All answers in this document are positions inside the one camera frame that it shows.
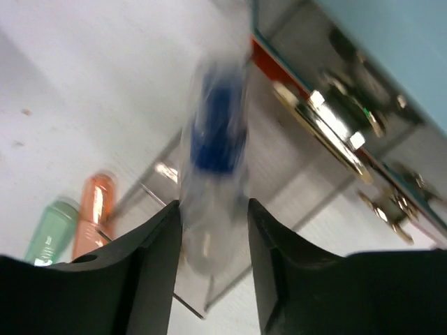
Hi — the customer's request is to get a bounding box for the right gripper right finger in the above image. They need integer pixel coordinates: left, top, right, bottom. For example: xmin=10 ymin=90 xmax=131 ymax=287
xmin=248 ymin=199 xmax=446 ymax=334

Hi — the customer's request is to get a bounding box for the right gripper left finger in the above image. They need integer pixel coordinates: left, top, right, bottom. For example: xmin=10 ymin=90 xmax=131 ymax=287
xmin=1 ymin=201 xmax=182 ymax=334

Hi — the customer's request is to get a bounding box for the clear bottle blue cap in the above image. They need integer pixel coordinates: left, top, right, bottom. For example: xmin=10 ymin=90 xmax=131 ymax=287
xmin=178 ymin=54 xmax=249 ymax=276

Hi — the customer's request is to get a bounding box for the orange translucent case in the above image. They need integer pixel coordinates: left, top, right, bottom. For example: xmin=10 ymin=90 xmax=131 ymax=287
xmin=72 ymin=172 xmax=116 ymax=260

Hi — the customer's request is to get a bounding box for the green translucent case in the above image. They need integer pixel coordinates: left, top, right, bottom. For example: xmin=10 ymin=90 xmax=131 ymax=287
xmin=24 ymin=200 xmax=78 ymax=267

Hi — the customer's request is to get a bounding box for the teal orange drawer cabinet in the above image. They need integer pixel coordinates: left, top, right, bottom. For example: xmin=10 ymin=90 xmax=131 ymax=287
xmin=251 ymin=1 xmax=446 ymax=253

